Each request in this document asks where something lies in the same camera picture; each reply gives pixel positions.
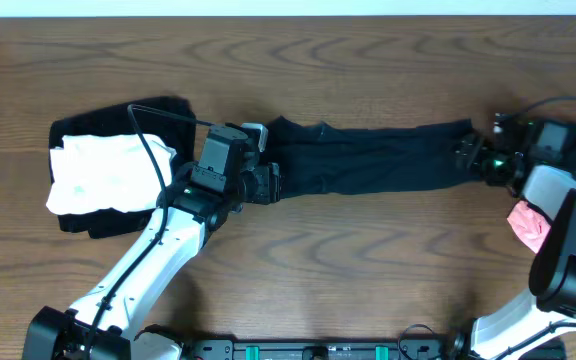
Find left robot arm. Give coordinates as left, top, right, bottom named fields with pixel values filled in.
left=22, top=123, right=279, bottom=359

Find black t-shirt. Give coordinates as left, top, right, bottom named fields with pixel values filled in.
left=261, top=117, right=480, bottom=199

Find black fabric storage container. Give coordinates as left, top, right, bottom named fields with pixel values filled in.
left=48, top=96, right=196, bottom=239

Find white folded garment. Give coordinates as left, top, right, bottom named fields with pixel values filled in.
left=46, top=134, right=177, bottom=215

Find pink crumpled garment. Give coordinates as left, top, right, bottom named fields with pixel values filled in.
left=507, top=200, right=551, bottom=253

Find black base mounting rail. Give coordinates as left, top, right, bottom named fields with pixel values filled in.
left=132, top=324, right=568, bottom=360

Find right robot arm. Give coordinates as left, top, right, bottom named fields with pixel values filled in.
left=441, top=114, right=576, bottom=360

